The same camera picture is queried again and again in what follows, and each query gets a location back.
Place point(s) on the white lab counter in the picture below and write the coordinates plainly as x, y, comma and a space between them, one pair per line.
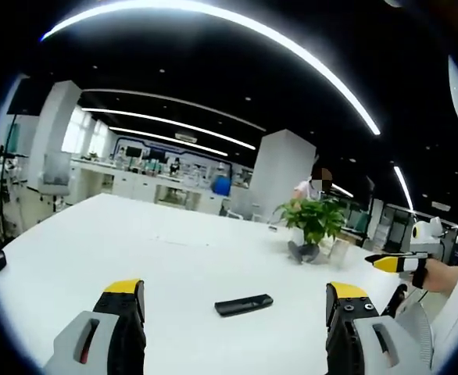
147, 185

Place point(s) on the black remote control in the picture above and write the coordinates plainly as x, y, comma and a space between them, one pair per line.
244, 304

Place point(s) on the long curved ceiling light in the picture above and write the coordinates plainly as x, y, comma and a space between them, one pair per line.
252, 27

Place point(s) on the green potted plant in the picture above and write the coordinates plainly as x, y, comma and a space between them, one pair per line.
313, 220

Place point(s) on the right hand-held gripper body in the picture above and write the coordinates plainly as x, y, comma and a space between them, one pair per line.
424, 242

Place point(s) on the white square pillar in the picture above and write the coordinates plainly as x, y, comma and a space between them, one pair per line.
53, 136
281, 176

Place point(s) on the straight ceiling light strip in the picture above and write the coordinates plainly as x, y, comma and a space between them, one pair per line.
170, 139
170, 123

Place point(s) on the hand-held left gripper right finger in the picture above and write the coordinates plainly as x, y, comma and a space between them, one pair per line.
373, 340

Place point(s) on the blue round object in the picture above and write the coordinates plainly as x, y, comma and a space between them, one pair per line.
222, 185

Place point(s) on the clear plastic box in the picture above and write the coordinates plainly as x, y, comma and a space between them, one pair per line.
338, 252

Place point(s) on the black object under plant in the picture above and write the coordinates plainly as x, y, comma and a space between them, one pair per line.
303, 252

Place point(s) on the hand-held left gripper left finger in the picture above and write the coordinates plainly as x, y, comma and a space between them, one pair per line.
96, 336

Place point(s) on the black tripod stand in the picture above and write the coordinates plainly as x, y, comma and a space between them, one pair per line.
3, 176

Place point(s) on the short ceiling light strip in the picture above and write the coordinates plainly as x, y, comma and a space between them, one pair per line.
404, 188

